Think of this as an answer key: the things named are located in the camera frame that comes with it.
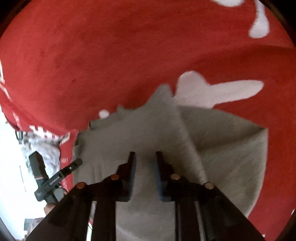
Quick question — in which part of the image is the person's left hand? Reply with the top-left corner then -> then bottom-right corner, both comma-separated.
43,188 -> 69,216

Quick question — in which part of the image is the red printed blanket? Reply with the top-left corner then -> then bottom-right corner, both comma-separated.
0,0 -> 296,241

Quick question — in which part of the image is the grey sweater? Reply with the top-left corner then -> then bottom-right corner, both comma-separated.
70,84 -> 269,241

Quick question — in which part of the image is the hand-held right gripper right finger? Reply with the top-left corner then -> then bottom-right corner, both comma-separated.
155,151 -> 266,241

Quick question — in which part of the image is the white patterned cloth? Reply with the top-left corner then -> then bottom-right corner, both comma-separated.
17,131 -> 62,172

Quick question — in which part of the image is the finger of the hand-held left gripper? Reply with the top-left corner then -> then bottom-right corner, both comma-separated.
29,151 -> 50,186
34,158 -> 83,202

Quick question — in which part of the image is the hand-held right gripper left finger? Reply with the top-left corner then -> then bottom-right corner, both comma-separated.
25,151 -> 137,241

